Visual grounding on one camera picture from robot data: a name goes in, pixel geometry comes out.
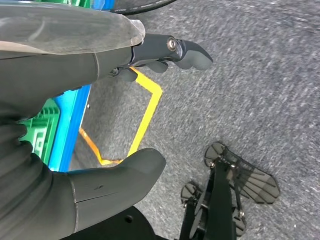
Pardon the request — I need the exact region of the blue metal shelf rack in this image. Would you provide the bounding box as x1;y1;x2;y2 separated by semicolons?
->
48;0;116;173

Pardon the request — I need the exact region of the green plastic crate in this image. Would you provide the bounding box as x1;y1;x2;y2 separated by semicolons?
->
35;0;92;9
19;98;61;167

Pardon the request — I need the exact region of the yellow floor tape square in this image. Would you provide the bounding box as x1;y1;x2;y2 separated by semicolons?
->
78;66;164;167

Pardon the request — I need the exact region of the black camera cable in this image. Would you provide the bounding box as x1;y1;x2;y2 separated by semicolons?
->
109;0;179;16

